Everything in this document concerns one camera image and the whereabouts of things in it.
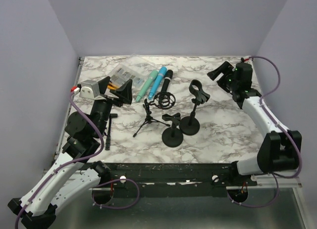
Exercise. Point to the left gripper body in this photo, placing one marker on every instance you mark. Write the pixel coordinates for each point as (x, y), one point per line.
(115, 101)

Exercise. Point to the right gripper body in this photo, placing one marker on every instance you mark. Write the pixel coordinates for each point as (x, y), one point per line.
(231, 83)

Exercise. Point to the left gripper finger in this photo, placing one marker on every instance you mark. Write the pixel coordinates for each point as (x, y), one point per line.
(103, 84)
(124, 93)

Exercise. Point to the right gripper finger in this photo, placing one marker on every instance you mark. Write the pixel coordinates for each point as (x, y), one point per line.
(226, 66)
(217, 73)

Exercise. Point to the cyan blue microphone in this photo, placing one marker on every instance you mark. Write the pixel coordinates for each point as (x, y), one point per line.
(159, 78)

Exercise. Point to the mint green microphone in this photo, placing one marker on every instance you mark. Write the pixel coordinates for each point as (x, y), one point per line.
(152, 76)

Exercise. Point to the black microphone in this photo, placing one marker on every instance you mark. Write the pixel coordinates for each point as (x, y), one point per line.
(167, 78)

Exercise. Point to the black round-base stand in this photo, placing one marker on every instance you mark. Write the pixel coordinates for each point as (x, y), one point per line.
(172, 136)
(190, 125)

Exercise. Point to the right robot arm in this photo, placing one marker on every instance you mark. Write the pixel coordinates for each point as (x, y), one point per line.
(280, 149)

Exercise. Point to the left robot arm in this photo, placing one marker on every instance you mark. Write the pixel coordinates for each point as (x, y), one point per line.
(39, 208)

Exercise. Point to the yellow utility knife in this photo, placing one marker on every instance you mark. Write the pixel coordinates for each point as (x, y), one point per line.
(112, 86)

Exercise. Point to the clear plastic screw box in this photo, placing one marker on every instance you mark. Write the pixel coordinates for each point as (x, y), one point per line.
(122, 73)

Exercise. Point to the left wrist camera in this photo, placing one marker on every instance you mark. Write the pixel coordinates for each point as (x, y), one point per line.
(87, 89)

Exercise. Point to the black T-handle tool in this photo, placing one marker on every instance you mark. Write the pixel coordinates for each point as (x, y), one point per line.
(108, 135)

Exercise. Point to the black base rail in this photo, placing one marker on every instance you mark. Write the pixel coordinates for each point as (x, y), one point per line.
(158, 180)

